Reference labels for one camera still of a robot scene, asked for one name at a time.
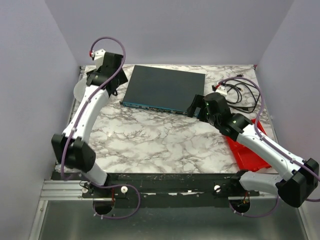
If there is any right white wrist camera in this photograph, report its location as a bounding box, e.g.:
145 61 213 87
212 85 228 97

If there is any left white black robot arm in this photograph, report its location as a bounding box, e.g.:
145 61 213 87
51 49 128 186

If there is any black usb cable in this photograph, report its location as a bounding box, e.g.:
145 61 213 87
217 73 261 115

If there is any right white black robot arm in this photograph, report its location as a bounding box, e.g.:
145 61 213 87
187 92 320 208

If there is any red plastic bin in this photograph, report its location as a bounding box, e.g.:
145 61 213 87
224 117 276 173

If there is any grey cable spool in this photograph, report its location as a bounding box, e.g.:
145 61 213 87
73 78 87 102

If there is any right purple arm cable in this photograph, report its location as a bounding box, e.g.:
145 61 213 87
216 76 320 218

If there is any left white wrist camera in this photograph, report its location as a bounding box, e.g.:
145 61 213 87
89 48 106 69

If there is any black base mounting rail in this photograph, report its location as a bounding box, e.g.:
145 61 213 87
80 173 259 209

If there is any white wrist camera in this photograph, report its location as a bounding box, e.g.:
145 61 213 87
89 48 106 69
212 85 228 97

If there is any dark teal network switch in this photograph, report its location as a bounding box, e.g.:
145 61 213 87
120 65 206 115

